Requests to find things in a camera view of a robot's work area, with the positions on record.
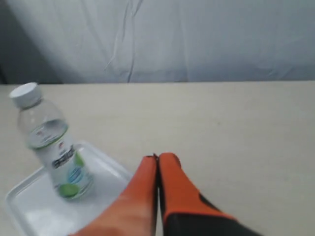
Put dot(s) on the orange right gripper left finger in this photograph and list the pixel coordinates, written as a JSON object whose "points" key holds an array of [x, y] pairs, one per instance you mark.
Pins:
{"points": [[134, 212]]}

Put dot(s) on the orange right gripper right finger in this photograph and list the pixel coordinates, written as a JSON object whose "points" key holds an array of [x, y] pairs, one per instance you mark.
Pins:
{"points": [[185, 211]]}

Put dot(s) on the clear lime drink bottle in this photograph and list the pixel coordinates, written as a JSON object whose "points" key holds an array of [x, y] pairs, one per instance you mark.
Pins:
{"points": [[46, 132]]}

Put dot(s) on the white plastic tray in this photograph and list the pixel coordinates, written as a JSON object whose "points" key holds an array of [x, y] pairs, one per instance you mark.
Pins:
{"points": [[37, 209]]}

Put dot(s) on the white wrinkled backdrop cloth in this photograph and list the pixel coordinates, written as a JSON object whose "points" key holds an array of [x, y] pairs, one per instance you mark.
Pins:
{"points": [[138, 41]]}

